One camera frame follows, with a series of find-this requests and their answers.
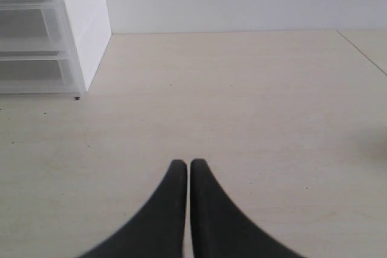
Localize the clear wide drawer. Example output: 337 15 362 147
1 8 66 57
1 60 78 94

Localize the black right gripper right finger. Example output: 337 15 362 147
190 159 301 257

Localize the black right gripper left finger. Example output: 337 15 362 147
81 160 187 257

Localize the clear bottom wide drawer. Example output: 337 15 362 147
1 60 78 94

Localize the white plastic drawer cabinet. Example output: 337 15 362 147
1 0 112 96

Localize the clear middle wide drawer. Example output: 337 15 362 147
1 8 66 57

